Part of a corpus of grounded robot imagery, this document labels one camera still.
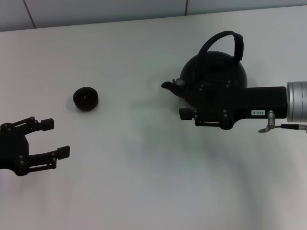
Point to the black teacup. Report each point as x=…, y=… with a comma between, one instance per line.
x=86, y=98

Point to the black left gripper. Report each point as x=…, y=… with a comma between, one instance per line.
x=12, y=148

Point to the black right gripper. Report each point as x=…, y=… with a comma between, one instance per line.
x=259, y=101

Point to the black round teapot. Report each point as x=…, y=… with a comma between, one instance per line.
x=216, y=69

